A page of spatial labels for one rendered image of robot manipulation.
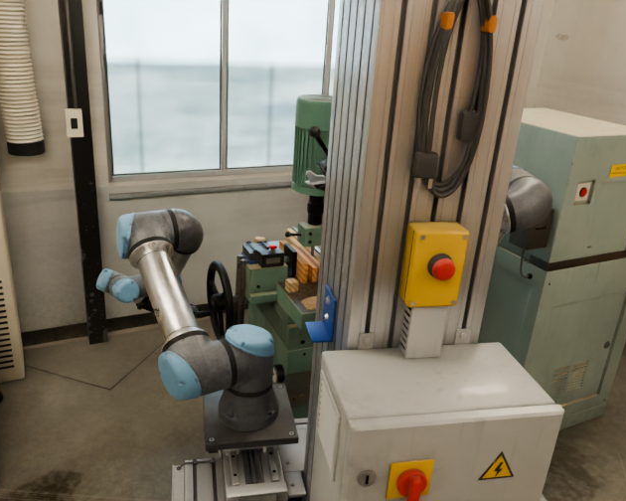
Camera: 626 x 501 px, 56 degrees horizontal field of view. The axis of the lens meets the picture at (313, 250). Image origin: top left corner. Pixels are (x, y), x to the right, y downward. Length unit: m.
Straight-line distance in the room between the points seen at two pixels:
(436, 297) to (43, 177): 2.47
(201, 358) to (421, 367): 0.55
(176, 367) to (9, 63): 1.85
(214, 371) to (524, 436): 0.69
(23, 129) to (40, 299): 0.94
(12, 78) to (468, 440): 2.42
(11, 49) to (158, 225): 1.47
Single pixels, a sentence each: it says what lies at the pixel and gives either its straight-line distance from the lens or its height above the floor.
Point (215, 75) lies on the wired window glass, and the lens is 3.30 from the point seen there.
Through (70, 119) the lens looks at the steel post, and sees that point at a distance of 3.01.
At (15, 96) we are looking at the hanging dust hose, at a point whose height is 1.34.
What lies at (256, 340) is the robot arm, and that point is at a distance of 1.40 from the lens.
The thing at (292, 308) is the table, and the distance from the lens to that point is 1.89.
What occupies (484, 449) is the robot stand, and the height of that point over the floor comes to 1.17.
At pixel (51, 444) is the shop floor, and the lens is 2.84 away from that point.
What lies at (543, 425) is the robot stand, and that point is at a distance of 1.00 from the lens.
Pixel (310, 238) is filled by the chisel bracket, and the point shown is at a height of 1.03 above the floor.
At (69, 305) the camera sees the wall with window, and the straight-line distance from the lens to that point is 3.43.
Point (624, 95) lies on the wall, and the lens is 4.05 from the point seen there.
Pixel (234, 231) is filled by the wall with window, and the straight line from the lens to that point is 3.46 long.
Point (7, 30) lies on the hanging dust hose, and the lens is 2.87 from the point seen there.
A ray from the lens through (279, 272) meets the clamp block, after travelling 2.00.
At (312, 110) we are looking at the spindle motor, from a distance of 1.90.
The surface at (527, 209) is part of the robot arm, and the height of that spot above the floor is 1.38.
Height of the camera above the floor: 1.77
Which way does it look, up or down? 22 degrees down
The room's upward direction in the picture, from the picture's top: 4 degrees clockwise
